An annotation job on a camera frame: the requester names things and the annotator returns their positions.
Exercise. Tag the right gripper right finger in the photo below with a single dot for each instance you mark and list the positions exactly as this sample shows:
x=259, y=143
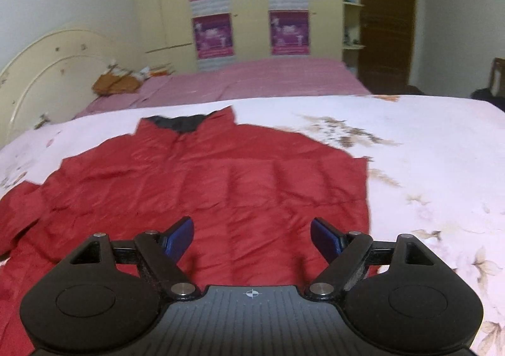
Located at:
x=394, y=295

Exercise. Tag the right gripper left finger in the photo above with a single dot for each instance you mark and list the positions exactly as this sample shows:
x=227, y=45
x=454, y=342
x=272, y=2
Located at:
x=109, y=294

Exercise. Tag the red padded jacket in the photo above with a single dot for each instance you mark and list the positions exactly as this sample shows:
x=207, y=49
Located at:
x=251, y=191

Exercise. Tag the white floral bed cover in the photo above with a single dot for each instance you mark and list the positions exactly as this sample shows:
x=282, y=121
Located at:
x=435, y=167

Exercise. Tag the orange brown cloth pile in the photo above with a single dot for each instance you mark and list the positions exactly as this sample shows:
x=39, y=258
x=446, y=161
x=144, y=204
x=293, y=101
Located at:
x=110, y=84

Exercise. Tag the cream wooden headboard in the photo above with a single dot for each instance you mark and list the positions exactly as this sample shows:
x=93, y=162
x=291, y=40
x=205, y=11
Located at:
x=52, y=78

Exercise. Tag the wooden chair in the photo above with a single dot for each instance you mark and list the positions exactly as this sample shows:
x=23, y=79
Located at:
x=497, y=74

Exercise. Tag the purple poster lower left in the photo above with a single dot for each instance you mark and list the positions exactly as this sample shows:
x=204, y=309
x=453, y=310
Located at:
x=214, y=43

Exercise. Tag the purple poster lower right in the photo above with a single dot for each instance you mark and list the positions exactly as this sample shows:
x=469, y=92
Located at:
x=289, y=33

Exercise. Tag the cream yellow wardrobe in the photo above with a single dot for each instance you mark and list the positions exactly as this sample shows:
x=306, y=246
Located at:
x=167, y=31

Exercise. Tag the brown wooden door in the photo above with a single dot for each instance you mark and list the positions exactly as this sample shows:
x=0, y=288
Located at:
x=386, y=31

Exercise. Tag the cream corner shelf unit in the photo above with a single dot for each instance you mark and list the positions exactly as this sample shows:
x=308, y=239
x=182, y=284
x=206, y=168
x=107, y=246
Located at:
x=352, y=42

